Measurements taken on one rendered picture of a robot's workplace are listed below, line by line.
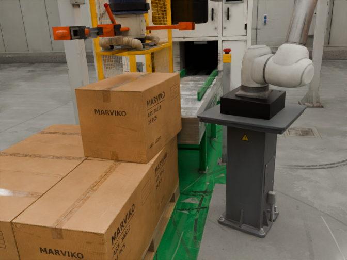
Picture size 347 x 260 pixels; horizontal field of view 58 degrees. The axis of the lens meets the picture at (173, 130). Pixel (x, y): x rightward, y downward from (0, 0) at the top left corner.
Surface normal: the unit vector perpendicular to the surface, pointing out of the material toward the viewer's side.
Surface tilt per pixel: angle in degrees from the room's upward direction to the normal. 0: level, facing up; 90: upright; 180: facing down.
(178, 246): 0
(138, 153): 90
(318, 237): 0
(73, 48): 90
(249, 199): 90
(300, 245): 0
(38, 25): 90
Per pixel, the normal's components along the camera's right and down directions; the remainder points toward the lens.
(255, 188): -0.56, 0.29
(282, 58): -0.74, -0.06
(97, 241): -0.23, 0.32
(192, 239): -0.04, -0.94
